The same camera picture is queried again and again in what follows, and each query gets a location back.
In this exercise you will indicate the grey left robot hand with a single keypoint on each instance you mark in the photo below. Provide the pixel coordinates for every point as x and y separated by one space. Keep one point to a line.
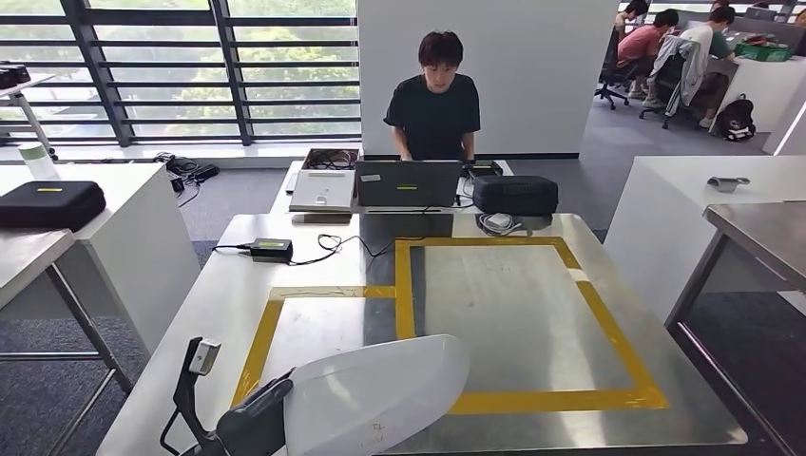
252 428

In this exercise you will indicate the white curved plastic part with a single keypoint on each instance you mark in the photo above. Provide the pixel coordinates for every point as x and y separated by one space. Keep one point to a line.
378 390

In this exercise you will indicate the steel workbench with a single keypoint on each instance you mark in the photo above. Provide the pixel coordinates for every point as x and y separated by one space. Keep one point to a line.
189 352

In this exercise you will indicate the small grey metal part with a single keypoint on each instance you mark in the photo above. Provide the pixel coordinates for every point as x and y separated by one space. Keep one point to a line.
724 183

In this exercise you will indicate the black power adapter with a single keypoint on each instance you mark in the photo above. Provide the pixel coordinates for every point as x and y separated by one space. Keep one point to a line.
271 250

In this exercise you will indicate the white closed laptop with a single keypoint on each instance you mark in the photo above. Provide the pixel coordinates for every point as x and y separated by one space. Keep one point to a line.
321 192

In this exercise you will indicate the white table with steel legs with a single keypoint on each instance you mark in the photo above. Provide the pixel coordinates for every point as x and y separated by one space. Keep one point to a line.
25 258

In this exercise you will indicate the grey open laptop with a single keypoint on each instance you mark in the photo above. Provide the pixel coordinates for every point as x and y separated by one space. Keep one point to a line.
409 184

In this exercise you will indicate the black hard case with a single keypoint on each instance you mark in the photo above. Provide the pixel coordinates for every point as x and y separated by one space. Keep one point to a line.
50 206
515 195

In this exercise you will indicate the translucent bottle with green cap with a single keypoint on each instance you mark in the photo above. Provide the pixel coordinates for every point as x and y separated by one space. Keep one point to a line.
38 165

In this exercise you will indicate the black desktop device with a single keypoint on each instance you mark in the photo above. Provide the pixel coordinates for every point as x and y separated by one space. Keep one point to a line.
483 169

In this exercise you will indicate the person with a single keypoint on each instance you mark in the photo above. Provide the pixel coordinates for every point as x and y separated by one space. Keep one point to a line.
721 44
636 7
642 44
434 113

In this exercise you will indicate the dark window railing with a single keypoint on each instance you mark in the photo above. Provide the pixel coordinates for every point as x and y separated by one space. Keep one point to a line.
157 19

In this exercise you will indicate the black equipment boxes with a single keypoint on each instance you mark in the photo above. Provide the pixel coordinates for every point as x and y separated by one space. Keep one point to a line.
14 75

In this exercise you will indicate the black office chair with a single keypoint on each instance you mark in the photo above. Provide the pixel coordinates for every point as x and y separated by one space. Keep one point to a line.
669 75
609 63

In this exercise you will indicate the pale jacket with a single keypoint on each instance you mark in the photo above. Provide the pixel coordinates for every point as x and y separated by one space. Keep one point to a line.
691 75

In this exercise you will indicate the black backpack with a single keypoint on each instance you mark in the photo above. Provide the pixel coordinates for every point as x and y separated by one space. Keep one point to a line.
735 119

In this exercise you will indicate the green plastic crate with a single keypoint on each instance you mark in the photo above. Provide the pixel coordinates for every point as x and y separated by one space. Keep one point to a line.
762 53

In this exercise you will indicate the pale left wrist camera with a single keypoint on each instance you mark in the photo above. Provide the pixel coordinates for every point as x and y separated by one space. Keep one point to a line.
204 355

